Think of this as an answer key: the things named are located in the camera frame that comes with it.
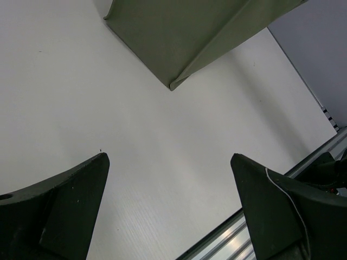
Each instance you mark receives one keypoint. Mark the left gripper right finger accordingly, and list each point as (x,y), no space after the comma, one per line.
(286,218)

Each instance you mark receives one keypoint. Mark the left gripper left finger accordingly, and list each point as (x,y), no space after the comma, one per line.
(54,218)

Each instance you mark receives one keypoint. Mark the green canvas bag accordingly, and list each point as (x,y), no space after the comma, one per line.
(175,39)

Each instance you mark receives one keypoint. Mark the aluminium mounting rail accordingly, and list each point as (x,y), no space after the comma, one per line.
(231,240)

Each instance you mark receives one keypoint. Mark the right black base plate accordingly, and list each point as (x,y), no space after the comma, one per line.
(325,173)

